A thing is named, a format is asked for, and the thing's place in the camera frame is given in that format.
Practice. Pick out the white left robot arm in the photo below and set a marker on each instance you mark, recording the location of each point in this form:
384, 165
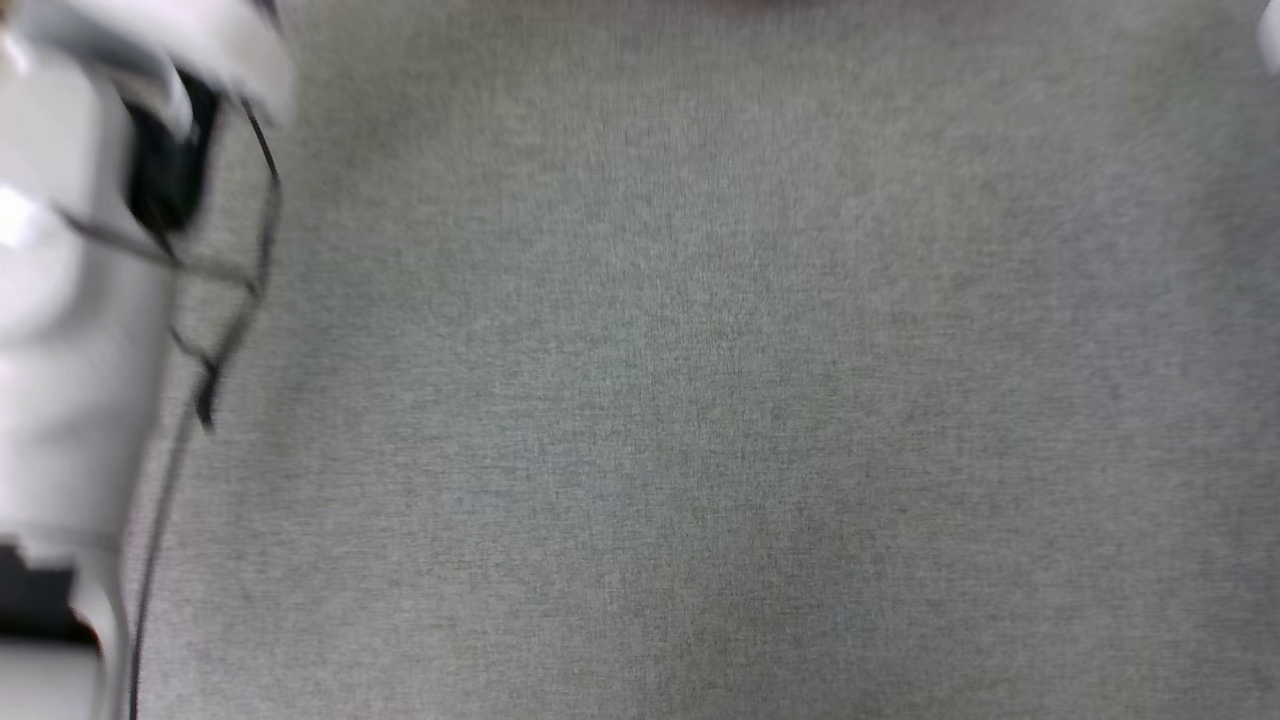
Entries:
70, 350

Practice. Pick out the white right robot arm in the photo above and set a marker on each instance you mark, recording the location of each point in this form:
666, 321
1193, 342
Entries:
1271, 45

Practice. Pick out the grey fabric sofa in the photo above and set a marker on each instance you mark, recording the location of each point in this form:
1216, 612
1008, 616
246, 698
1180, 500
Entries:
720, 400

